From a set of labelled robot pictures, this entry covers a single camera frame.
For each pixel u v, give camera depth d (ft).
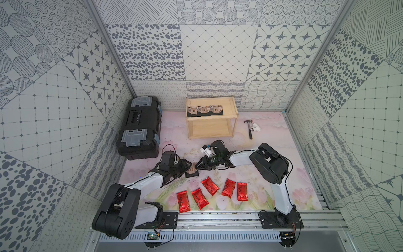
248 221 2.50
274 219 2.34
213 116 2.95
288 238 2.39
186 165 2.65
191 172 2.96
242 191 2.65
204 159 2.80
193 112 2.97
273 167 1.81
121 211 1.37
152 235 2.35
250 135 3.52
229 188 2.68
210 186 2.73
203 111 3.04
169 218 2.44
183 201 2.57
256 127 3.53
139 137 2.75
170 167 2.41
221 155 2.58
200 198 2.58
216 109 3.04
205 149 2.97
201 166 2.92
